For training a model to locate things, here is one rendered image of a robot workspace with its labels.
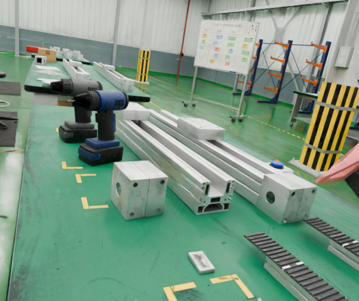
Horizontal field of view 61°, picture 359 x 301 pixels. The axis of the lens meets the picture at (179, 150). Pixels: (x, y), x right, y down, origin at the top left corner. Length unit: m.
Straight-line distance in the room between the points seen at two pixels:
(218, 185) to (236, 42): 5.88
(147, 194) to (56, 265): 0.23
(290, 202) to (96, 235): 0.45
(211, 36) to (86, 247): 6.58
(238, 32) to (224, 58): 0.57
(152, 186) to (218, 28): 6.36
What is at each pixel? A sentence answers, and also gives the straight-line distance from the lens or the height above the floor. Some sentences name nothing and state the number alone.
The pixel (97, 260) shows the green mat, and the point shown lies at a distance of 0.57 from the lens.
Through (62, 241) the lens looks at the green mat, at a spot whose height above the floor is 0.78.
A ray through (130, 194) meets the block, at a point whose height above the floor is 0.84.
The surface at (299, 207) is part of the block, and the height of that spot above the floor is 0.82.
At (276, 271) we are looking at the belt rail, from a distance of 0.61.
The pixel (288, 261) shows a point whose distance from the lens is 0.61.
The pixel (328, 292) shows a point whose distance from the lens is 0.58.
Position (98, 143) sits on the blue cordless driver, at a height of 0.85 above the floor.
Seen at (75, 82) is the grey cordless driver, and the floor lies 0.99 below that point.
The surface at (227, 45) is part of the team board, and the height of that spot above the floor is 1.47.
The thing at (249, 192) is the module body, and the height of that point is 0.81.
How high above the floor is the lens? 1.13
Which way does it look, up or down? 17 degrees down
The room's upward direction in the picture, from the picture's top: 9 degrees clockwise
